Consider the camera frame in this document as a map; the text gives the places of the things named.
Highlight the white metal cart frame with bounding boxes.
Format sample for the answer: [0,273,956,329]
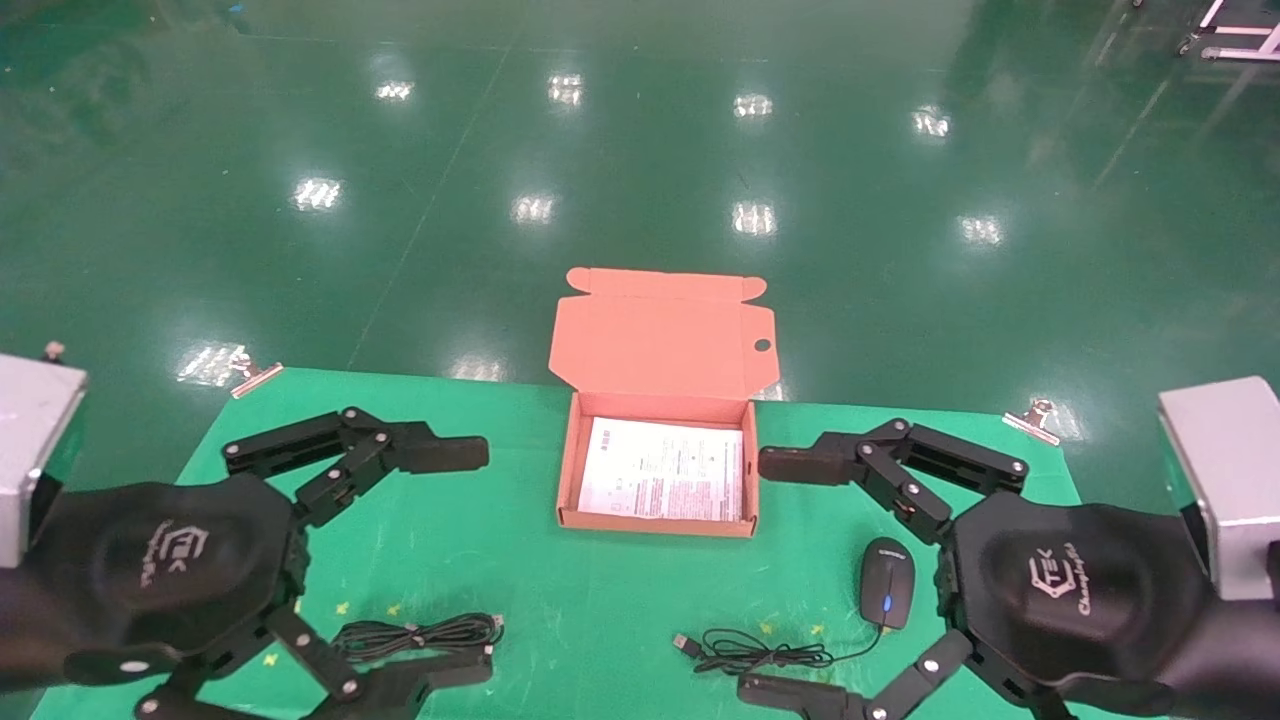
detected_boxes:
[1178,0,1280,63]

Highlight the silver binder clip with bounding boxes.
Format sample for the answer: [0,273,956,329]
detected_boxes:
[228,350,285,399]
[1002,398,1061,446]

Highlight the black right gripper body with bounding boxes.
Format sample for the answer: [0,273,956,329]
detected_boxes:
[940,490,1216,693]

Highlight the black data cable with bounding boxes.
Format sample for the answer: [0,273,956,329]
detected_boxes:
[330,612,506,666]

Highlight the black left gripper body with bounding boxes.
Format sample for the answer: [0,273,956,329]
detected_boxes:
[30,475,306,689]

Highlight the white printed instruction sheet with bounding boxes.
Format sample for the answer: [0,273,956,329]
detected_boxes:
[578,416,746,523]

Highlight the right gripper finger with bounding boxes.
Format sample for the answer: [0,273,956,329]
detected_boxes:
[738,628,1071,720]
[758,418,1029,546]

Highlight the green table mat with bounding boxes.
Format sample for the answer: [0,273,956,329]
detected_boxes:
[30,366,1091,720]

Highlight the orange cardboard box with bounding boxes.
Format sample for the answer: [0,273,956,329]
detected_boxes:
[548,266,781,539]

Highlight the black wired computer mouse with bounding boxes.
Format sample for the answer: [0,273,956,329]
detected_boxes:
[672,537,916,676]

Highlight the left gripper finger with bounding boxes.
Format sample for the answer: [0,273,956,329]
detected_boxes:
[135,605,496,720]
[222,407,491,529]

